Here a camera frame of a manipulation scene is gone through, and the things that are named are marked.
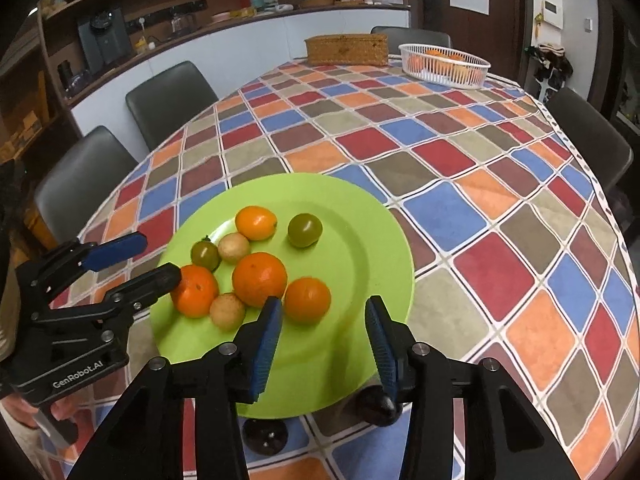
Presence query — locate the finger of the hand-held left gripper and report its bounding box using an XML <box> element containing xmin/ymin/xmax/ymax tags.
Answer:
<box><xmin>15</xmin><ymin>231</ymin><xmax>149</xmax><ymax>312</ymax></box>
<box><xmin>30</xmin><ymin>262</ymin><xmax>182</xmax><ymax>332</ymax></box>

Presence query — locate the green plate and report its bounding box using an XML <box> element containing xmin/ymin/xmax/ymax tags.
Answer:
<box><xmin>148</xmin><ymin>172</ymin><xmax>415</xmax><ymax>420</ymax></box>

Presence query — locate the person's left hand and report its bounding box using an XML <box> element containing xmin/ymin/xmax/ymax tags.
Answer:
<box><xmin>0</xmin><ymin>396</ymin><xmax>80</xmax><ymax>456</ymax></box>

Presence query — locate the woven wicker box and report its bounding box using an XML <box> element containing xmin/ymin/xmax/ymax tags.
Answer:
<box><xmin>305</xmin><ymin>34</ymin><xmax>389</xmax><ymax>67</ymax></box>

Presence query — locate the green tomato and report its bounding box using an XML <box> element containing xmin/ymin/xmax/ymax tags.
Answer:
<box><xmin>191</xmin><ymin>237</ymin><xmax>221</xmax><ymax>271</ymax></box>
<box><xmin>287</xmin><ymin>213</ymin><xmax>323</xmax><ymax>249</ymax></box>

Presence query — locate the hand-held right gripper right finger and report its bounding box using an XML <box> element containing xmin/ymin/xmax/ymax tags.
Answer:
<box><xmin>363</xmin><ymin>296</ymin><xmax>582</xmax><ymax>480</ymax></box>

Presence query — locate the glass jar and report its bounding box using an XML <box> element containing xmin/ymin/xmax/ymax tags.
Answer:
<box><xmin>171</xmin><ymin>6</ymin><xmax>196</xmax><ymax>36</ymax></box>

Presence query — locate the tan round fruit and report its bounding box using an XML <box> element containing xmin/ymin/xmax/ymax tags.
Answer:
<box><xmin>209</xmin><ymin>293</ymin><xmax>247</xmax><ymax>331</ymax></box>
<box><xmin>217</xmin><ymin>233</ymin><xmax>251</xmax><ymax>264</ymax></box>

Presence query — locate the white plastic basket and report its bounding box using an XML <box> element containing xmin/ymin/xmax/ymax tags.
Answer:
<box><xmin>398</xmin><ymin>43</ymin><xmax>492</xmax><ymax>90</ymax></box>

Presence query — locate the rack with bags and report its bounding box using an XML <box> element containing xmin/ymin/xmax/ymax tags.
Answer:
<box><xmin>527</xmin><ymin>44</ymin><xmax>573</xmax><ymax>98</ymax></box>

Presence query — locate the dark purple fruit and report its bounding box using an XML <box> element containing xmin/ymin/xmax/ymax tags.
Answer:
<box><xmin>242</xmin><ymin>417</ymin><xmax>288</xmax><ymax>456</ymax></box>
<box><xmin>356</xmin><ymin>387</ymin><xmax>401</xmax><ymax>427</ymax></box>

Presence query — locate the dark wooden display cabinet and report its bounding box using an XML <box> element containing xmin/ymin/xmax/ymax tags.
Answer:
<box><xmin>0</xmin><ymin>10</ymin><xmax>76</xmax><ymax>171</ymax></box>

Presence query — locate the grey dining chair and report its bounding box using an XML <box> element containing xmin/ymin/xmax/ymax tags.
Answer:
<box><xmin>545</xmin><ymin>86</ymin><xmax>634</xmax><ymax>193</ymax></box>
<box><xmin>34</xmin><ymin>125</ymin><xmax>140</xmax><ymax>246</ymax></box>
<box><xmin>370</xmin><ymin>26</ymin><xmax>453</xmax><ymax>51</ymax></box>
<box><xmin>125</xmin><ymin>60</ymin><xmax>219</xmax><ymax>152</ymax></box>

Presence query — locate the large orange tangerine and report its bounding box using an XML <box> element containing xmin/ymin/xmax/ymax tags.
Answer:
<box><xmin>232</xmin><ymin>252</ymin><xmax>289</xmax><ymax>308</ymax></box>

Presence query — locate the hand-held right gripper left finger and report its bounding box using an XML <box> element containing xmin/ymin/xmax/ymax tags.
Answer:
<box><xmin>79</xmin><ymin>296</ymin><xmax>285</xmax><ymax>480</ymax></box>

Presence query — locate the white counter cabinet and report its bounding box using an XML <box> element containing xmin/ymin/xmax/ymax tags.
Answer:
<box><xmin>67</xmin><ymin>2</ymin><xmax>413</xmax><ymax>136</ymax></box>

